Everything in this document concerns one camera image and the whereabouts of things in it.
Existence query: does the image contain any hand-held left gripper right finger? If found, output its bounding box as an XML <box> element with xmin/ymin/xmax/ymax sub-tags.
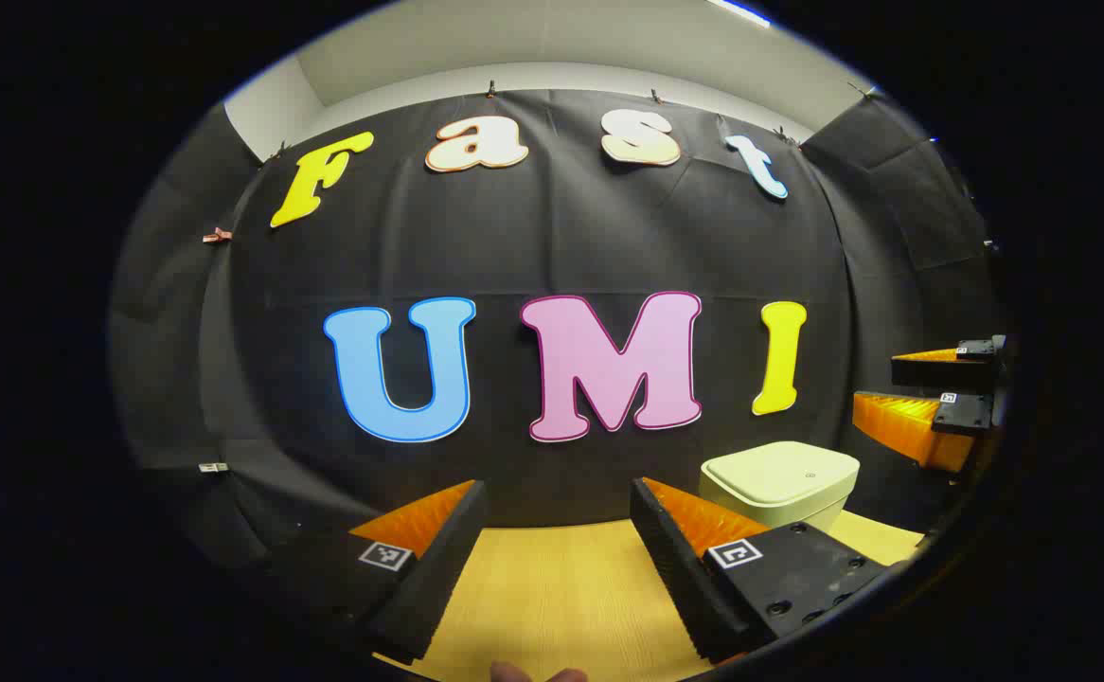
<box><xmin>630</xmin><ymin>476</ymin><xmax>894</xmax><ymax>662</ymax></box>

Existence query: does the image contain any pale green desktop garbage bin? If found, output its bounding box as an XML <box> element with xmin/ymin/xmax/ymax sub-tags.
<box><xmin>700</xmin><ymin>440</ymin><xmax>862</xmax><ymax>533</ymax></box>

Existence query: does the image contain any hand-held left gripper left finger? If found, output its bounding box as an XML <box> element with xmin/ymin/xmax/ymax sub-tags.
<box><xmin>260</xmin><ymin>479</ymin><xmax>489</xmax><ymax>666</ymax></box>

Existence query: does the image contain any black backdrop cloth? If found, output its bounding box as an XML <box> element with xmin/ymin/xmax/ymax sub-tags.
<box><xmin>107</xmin><ymin>88</ymin><xmax>1012</xmax><ymax>579</ymax></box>

